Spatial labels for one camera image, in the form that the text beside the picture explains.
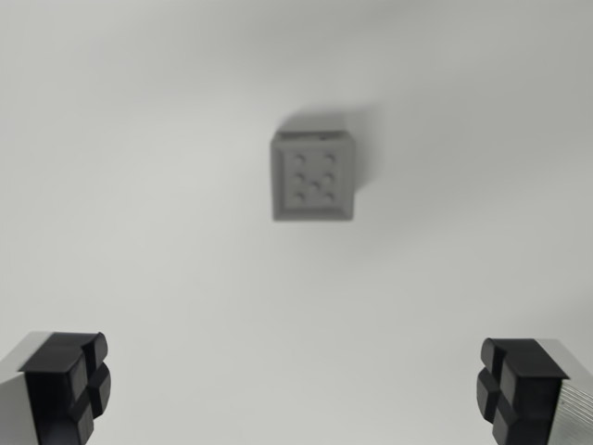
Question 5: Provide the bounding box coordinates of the grey dice cube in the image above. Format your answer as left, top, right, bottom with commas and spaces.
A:
271, 111, 357, 223

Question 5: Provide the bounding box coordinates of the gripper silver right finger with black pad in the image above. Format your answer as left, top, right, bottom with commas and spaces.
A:
474, 337, 593, 445

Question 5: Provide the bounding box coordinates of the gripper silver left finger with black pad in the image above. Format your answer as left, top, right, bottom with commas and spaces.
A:
0, 330, 112, 445

